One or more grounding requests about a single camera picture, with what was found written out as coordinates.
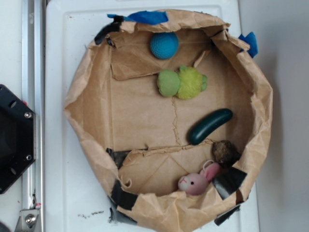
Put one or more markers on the green plush animal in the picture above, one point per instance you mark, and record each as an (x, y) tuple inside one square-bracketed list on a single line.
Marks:
[(185, 84)]

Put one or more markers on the brown paper bag tray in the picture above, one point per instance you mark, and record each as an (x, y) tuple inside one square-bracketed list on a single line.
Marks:
[(135, 140)]

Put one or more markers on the dark green toy cucumber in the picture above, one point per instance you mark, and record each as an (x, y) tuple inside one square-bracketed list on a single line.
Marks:
[(208, 124)]

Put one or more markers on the blue dimpled ball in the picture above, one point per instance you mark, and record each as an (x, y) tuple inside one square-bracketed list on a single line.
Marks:
[(164, 45)]

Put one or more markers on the brown rock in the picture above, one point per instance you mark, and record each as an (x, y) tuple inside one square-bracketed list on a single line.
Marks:
[(225, 153)]

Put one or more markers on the pink plush bunny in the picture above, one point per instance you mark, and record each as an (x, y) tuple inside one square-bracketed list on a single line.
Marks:
[(197, 183)]

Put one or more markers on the blue tape piece top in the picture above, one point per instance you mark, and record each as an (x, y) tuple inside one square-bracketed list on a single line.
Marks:
[(146, 17)]

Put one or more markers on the blue tape piece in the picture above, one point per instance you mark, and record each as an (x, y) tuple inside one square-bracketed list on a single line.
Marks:
[(146, 17), (251, 40)]

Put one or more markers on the white plastic board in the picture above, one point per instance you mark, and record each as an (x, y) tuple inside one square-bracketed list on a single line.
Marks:
[(74, 199)]

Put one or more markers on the blue tape piece right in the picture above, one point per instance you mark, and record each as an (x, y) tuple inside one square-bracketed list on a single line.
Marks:
[(251, 40)]

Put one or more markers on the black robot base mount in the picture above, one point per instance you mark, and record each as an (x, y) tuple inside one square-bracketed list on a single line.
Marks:
[(16, 138)]

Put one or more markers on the aluminium rail frame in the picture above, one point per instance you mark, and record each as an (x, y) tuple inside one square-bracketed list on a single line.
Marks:
[(32, 215)]

